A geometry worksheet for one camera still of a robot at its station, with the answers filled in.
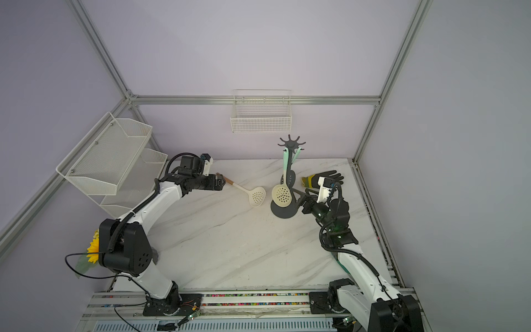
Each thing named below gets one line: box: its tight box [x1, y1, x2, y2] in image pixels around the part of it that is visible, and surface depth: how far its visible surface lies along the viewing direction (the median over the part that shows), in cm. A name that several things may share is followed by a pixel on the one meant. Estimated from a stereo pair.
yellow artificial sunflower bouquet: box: [74, 228, 100, 279], surface depth 64 cm
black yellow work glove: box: [301, 170, 345, 189], surface depth 113 cm
